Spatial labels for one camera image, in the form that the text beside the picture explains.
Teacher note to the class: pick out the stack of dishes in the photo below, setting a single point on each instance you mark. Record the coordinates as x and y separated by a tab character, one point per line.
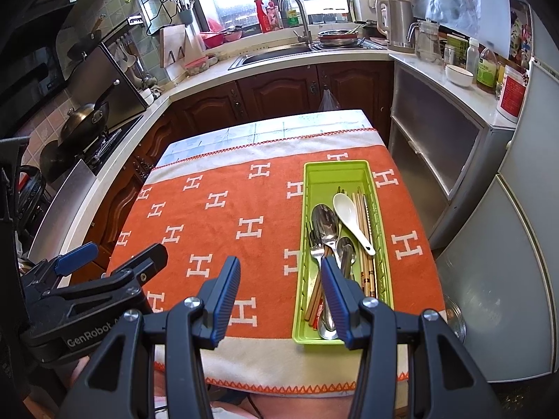
338	37

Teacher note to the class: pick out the metal fork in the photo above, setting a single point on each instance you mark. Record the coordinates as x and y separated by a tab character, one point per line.
315	248

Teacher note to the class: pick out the black wok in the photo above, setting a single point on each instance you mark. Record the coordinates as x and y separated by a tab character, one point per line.
83	122

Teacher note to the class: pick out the white cup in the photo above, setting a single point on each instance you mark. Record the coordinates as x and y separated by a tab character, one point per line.
146	96

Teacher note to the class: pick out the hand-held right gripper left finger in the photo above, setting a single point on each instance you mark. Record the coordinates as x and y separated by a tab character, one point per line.
225	305

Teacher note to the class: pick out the red bowl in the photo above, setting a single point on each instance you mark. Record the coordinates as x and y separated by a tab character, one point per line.
212	40

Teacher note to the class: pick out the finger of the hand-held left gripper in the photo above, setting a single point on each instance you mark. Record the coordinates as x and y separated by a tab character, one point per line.
76	258
122	275

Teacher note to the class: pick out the orange patterned blanket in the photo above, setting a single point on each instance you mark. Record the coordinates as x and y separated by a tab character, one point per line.
262	200

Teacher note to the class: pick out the white ceramic spoon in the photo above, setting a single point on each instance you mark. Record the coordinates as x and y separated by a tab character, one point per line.
347	211

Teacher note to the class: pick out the grey metal cabinet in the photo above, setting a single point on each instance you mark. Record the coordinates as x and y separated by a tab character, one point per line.
428	109

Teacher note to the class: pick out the wooden cutting board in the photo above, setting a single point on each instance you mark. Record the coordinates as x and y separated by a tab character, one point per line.
170	39

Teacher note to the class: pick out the white bowl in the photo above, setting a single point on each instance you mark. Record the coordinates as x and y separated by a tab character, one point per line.
458	76

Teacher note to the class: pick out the pink bottle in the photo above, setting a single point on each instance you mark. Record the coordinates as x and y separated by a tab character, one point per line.
274	15

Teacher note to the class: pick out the glass pot lid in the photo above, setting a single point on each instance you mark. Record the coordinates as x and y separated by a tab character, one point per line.
456	318

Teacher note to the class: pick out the green plastic tray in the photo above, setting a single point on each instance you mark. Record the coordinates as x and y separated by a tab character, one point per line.
321	179

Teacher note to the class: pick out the green dish soap bottle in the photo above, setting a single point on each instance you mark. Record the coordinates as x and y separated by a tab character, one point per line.
291	16

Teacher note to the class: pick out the white jar red label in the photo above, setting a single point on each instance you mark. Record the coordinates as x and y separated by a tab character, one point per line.
511	96

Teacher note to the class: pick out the steel faucet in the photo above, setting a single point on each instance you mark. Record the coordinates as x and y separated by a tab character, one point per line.
307	30

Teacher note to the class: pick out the black frying pan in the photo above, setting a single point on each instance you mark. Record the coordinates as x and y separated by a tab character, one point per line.
83	46

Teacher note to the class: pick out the white plastic bag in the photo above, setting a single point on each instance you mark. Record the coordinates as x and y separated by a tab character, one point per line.
328	102

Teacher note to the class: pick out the steel sink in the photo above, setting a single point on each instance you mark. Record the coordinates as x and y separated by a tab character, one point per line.
270	56

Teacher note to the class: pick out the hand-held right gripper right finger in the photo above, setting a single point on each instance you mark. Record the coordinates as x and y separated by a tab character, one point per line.
338	305

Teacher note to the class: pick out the small metal spoon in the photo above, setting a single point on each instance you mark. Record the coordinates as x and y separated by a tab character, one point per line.
346	248

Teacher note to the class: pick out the green box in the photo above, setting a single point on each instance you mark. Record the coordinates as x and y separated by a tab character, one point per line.
456	46

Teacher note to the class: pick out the clear plastic bottle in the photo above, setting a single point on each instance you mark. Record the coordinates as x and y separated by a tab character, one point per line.
472	56

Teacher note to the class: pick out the glass pitcher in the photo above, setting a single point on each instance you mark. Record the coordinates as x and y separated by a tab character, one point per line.
426	43

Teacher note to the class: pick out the white electric kettle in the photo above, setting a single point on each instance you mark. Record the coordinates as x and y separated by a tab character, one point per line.
399	22

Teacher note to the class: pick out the black range hood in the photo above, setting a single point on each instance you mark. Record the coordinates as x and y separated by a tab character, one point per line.
26	78

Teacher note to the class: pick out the pale blue tablecloth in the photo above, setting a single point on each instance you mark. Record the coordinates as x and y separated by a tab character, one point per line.
270	128

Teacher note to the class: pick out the dark round pan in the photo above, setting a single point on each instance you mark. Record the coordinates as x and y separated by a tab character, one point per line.
54	161

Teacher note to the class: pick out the black gas stove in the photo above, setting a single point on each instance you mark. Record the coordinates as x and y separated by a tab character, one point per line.
115	139

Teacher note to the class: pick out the grey utensil holder cup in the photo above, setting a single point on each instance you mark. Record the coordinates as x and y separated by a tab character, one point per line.
186	16

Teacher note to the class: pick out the large metal spoon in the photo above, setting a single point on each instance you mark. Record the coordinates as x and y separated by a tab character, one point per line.
325	225

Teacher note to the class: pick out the red spray bottle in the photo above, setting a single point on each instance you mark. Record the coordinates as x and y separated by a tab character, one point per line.
263	19

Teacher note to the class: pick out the oil bottle green label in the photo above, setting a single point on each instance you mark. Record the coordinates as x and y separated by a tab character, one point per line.
487	74

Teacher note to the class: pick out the white stone countertop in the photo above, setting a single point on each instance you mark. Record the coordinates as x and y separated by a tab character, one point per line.
196	79

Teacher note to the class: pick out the grey refrigerator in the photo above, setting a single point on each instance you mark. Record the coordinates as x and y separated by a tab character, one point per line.
502	270

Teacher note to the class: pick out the translucent plastic sheet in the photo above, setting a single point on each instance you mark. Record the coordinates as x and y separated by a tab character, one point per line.
463	4

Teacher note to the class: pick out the stainless steel panel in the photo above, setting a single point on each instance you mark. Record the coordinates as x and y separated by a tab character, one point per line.
65	209

